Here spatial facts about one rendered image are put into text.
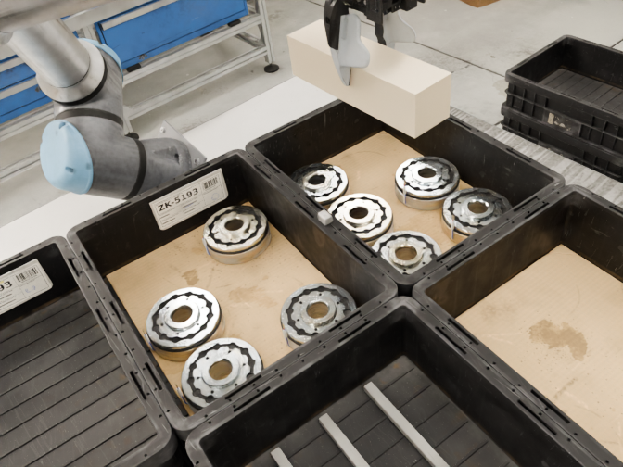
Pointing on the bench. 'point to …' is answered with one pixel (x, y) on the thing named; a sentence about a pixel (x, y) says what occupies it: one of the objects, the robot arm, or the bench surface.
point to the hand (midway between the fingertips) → (363, 63)
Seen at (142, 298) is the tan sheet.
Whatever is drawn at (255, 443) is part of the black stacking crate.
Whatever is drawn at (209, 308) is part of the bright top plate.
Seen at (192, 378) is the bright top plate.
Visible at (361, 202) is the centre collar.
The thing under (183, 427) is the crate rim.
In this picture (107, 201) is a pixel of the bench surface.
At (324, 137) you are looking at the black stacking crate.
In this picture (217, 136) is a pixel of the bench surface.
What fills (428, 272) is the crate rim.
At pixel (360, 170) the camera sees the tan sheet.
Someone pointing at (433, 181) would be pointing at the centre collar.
